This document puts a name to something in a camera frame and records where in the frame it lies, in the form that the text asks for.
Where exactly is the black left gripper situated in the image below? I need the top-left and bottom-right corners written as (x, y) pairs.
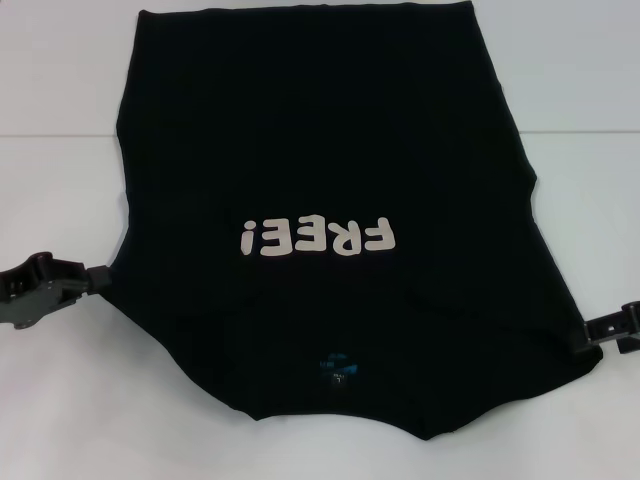
top-left (0, 251), bottom-right (115, 332)

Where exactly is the black shirt with FREE print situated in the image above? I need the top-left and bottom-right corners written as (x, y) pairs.
top-left (102, 0), bottom-right (607, 444)

